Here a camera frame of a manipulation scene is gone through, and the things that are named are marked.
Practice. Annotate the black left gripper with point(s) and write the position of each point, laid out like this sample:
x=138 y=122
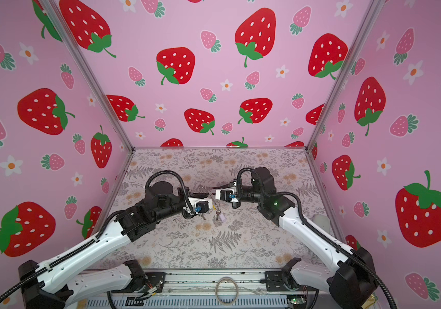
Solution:
x=199 y=195

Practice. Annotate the key with blue tag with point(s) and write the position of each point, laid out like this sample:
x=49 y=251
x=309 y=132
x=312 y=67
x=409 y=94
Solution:
x=201 y=215

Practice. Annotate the metal keyring with yellow tag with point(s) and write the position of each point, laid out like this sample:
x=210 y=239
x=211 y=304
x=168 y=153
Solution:
x=214 y=204

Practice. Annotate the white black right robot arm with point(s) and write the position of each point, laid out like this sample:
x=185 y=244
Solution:
x=349 y=275

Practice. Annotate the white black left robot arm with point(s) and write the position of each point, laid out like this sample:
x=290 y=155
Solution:
x=60 y=281

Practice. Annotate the white plastic case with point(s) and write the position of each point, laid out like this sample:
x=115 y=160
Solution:
x=323 y=222

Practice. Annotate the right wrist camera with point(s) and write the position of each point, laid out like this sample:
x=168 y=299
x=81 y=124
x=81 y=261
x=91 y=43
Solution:
x=226 y=194

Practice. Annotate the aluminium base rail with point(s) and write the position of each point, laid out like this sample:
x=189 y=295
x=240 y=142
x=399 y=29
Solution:
x=215 y=288

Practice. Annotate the aluminium corner post right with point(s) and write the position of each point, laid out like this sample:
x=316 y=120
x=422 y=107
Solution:
x=367 y=24

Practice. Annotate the aluminium corner post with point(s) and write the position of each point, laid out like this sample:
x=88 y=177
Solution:
x=60 y=25
x=367 y=24

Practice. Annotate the aluminium corner post left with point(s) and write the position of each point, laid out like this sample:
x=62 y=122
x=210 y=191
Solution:
x=60 y=25

